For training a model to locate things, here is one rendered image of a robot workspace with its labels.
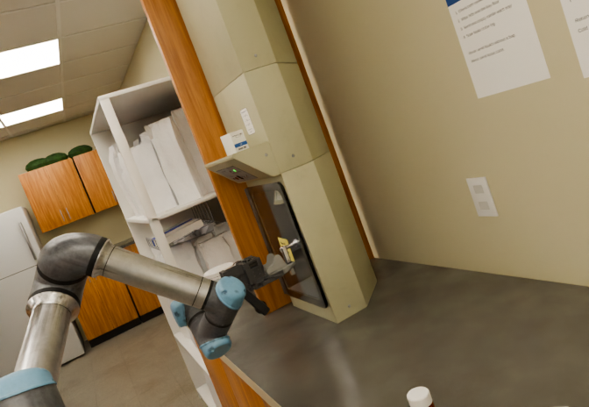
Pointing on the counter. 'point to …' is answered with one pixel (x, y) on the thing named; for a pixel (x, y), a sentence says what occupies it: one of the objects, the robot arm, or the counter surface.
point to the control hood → (249, 162)
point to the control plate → (236, 174)
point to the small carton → (234, 142)
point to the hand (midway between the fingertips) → (289, 266)
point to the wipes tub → (217, 271)
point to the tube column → (230, 19)
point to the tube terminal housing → (304, 181)
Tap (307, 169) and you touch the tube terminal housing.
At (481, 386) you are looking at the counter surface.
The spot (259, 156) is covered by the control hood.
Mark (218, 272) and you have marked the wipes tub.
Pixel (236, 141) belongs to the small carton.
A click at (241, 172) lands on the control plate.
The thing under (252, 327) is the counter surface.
